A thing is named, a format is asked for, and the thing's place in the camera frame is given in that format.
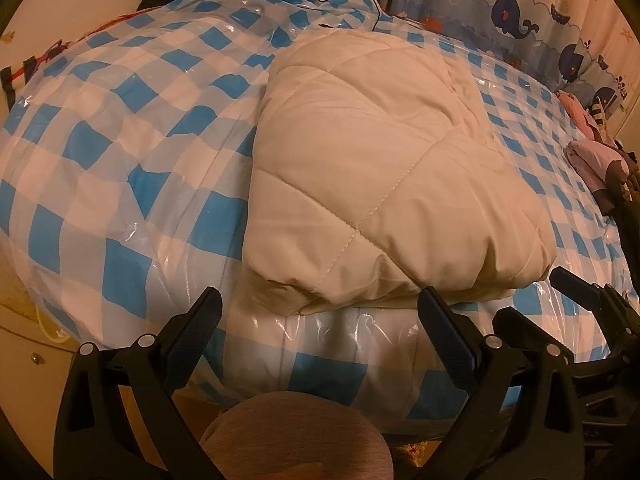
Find white bed frame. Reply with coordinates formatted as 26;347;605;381
0;297;77;413

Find person's grey trouser leg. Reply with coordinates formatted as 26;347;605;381
199;392;394;480

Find blue checkered plastic bed cover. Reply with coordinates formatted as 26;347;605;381
0;0;640;422

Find white quilted jacket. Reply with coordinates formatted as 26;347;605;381
244;29;559;317

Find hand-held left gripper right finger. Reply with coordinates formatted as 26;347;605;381
417;286;588;480

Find whale print curtain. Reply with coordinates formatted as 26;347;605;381
352;0;637;111

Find dark striped cloth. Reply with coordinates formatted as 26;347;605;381
590;93;612;129

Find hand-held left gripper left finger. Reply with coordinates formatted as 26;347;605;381
52;286;236;480

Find pink clothes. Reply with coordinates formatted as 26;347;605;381
555;91;601;143

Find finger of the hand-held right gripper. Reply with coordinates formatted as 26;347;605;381
492;305;550;356
550;266;640;357

